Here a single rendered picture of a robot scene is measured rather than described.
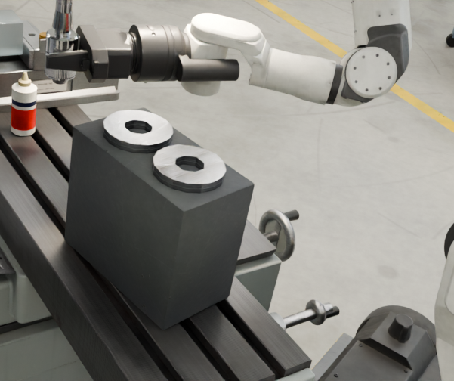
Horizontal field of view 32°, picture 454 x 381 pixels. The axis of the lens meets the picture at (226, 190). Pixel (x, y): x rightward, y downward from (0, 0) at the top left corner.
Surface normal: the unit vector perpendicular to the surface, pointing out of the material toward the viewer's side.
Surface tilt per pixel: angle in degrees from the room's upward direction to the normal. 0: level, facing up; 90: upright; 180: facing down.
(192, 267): 90
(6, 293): 90
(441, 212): 0
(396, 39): 67
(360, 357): 0
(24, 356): 90
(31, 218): 0
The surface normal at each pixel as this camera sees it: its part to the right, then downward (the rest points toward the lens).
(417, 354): 0.70, -0.29
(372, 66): -0.04, 0.16
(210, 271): 0.69, 0.49
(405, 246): 0.17, -0.83
